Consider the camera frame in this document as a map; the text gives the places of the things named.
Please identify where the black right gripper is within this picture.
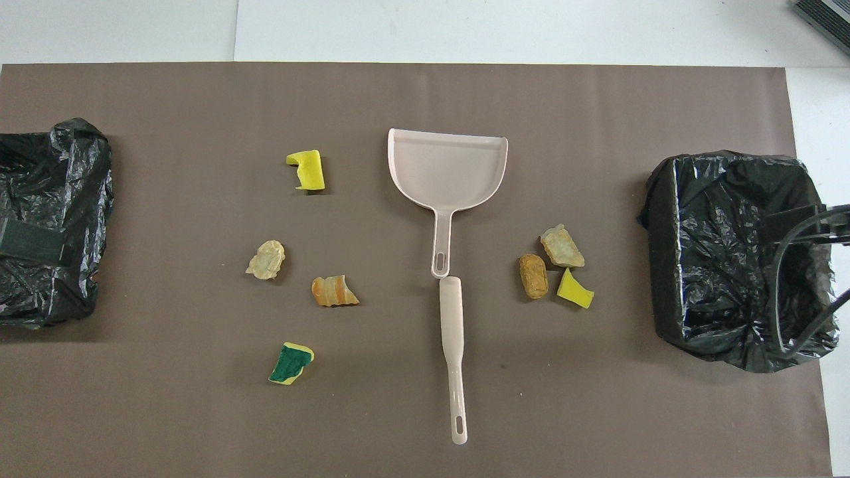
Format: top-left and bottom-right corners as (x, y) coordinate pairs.
(760, 204), (850, 248)

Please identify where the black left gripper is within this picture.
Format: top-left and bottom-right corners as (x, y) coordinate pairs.
(0, 218), (67, 268)

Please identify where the small yellow sponge wedge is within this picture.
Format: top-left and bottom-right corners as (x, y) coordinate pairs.
(556, 268), (595, 310)

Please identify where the pale bread chunk toy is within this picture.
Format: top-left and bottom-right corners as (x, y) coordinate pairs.
(540, 224), (586, 269)

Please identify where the pale croissant toy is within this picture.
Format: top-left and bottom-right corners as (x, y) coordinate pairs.
(245, 240), (286, 280)

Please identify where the golden brown bread roll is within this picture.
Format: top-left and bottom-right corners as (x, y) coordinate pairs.
(519, 254), (549, 300)

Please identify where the green and yellow sponge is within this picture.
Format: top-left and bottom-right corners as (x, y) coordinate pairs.
(268, 342), (315, 385)

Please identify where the notched yellow sponge piece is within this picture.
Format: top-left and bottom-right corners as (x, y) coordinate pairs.
(286, 149), (327, 192)

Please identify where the orange striped croissant toy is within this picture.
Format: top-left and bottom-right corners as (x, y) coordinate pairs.
(311, 274), (360, 308)

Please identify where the pink plastic dustpan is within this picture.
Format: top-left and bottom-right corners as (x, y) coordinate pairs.
(388, 128), (509, 279)

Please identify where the beige brush handle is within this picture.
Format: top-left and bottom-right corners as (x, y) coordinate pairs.
(438, 276), (468, 445)

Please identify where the black bag-lined trash bin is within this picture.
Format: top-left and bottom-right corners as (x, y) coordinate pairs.
(0, 118), (115, 328)
(637, 150), (840, 374)

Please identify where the dark ribbed device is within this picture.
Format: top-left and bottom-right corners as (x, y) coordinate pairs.
(792, 0), (850, 39)

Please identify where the brown table mat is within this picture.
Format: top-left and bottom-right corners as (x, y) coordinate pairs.
(0, 63), (832, 478)

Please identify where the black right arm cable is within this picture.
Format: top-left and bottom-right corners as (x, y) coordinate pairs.
(773, 206), (850, 362)

